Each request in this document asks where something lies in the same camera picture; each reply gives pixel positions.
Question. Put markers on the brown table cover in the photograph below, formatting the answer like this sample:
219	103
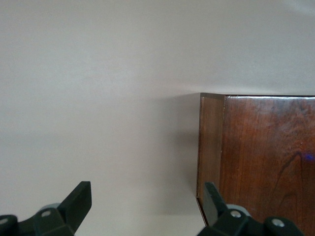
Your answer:
98	73

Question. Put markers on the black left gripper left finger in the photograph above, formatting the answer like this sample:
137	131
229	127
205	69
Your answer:
76	201

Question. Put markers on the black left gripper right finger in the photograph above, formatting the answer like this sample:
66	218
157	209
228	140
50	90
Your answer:
214	211

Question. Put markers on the dark brown wooden cabinet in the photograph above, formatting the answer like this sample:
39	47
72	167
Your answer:
258	147

